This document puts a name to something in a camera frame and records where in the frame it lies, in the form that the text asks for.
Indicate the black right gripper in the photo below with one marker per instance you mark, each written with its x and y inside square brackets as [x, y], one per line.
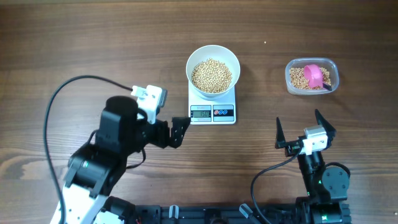
[292, 147]

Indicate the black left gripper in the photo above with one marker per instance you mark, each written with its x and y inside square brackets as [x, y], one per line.
[163, 140]

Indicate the pink plastic scoop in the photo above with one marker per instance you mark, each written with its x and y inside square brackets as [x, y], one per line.
[315, 77]

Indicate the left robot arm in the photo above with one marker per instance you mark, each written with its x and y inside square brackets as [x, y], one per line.
[97, 166]

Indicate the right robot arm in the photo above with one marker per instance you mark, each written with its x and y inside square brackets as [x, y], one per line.
[326, 184]

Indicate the white digital kitchen scale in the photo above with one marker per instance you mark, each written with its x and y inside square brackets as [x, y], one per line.
[219, 110]

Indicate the soybeans in white bowl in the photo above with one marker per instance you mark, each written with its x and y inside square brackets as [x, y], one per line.
[211, 76]

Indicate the white round bowl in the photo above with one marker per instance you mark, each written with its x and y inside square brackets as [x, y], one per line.
[216, 52]

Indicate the clear plastic container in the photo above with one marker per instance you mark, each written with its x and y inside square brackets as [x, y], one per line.
[321, 62]

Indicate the pile of yellow soybeans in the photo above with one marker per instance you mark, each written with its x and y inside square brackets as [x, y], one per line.
[299, 81]

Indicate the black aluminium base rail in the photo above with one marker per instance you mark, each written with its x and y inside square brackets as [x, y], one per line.
[217, 214]

